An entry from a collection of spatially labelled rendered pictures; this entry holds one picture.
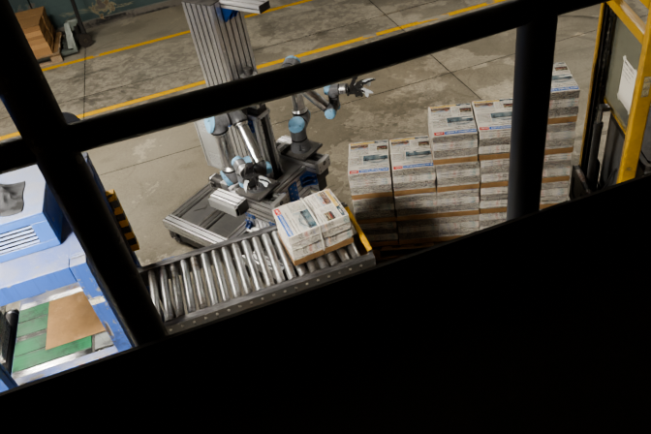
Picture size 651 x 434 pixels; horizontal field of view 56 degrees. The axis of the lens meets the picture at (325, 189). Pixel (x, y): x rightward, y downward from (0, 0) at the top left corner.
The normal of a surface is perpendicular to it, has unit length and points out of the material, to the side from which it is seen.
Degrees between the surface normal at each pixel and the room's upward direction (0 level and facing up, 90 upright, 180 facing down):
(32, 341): 0
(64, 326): 0
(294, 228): 2
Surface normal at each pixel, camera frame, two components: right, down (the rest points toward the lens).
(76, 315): -0.14, -0.78
